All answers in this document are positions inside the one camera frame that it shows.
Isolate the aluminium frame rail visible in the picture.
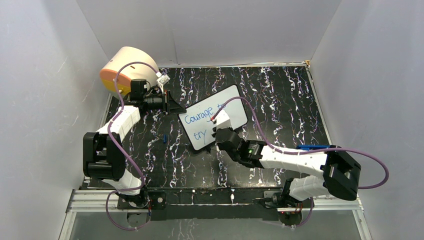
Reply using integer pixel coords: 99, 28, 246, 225
66, 189, 148, 214

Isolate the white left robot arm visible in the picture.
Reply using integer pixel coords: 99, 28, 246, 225
82, 79, 186, 208

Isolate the small black-framed whiteboard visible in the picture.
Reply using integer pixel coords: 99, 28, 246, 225
178, 84, 248, 151

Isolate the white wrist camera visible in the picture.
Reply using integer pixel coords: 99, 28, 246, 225
211, 110, 233, 133
156, 71, 170, 93

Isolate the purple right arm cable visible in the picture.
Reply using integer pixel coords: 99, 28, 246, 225
211, 96, 390, 229

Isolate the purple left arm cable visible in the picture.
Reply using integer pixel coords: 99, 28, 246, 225
105, 61, 157, 232

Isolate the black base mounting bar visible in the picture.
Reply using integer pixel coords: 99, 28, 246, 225
115, 187, 316, 222

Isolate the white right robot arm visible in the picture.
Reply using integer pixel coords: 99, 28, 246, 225
213, 128, 361, 207

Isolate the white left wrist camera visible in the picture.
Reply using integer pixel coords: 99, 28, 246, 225
156, 71, 170, 93

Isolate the blue whiteboard eraser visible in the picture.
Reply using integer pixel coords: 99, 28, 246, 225
296, 144, 331, 151

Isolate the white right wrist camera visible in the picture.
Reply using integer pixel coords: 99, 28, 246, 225
211, 110, 233, 133

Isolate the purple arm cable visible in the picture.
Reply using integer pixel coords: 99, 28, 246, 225
105, 61, 157, 232
211, 96, 390, 229

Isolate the beige and orange cylinder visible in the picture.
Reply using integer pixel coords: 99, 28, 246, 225
99, 46, 160, 97

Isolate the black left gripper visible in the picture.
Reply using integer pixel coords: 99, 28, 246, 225
144, 90, 187, 116

